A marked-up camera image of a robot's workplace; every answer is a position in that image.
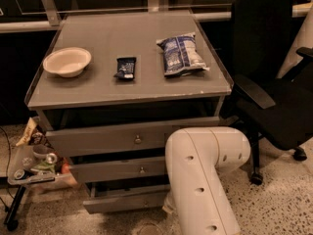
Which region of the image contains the grey bottom drawer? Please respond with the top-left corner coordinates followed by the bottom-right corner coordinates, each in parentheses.
top-left (83, 184), bottom-right (170, 213)

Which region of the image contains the grey drawer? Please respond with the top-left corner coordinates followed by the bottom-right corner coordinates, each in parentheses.
top-left (69, 156), bottom-right (166, 183)
top-left (46, 117), bottom-right (219, 157)
top-left (83, 184), bottom-right (170, 213)

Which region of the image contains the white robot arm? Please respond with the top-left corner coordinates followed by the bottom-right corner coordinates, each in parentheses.
top-left (165, 126), bottom-right (250, 235)

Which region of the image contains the grey top drawer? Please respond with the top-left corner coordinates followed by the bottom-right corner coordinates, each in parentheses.
top-left (46, 117), bottom-right (219, 157)

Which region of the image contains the grey drawer cabinet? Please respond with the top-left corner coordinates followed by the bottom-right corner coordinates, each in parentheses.
top-left (24, 11), bottom-right (235, 194)

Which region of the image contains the grey middle drawer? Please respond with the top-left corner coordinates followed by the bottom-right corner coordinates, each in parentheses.
top-left (69, 156), bottom-right (166, 183)

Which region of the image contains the dark blue snack bar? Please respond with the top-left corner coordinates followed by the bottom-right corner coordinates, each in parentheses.
top-left (114, 57), bottom-right (137, 79)

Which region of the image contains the blue white chip bag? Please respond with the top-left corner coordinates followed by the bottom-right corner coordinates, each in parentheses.
top-left (156, 32), bottom-right (208, 77)

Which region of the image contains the white paper bowl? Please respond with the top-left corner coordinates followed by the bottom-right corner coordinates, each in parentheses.
top-left (43, 47), bottom-right (91, 78)

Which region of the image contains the black office chair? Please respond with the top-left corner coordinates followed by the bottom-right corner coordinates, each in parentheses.
top-left (220, 0), bottom-right (313, 185)

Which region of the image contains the tan snack bag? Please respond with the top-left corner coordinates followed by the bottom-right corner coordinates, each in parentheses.
top-left (16, 117), bottom-right (37, 147)

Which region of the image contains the clear plastic bin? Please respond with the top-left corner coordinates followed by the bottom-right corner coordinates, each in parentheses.
top-left (7, 116), bottom-right (79, 190)

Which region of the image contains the metal railing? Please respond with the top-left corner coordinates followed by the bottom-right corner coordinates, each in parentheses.
top-left (0, 0), bottom-right (312, 32)

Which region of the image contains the black folding stand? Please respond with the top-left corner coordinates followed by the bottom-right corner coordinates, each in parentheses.
top-left (4, 185), bottom-right (25, 231)

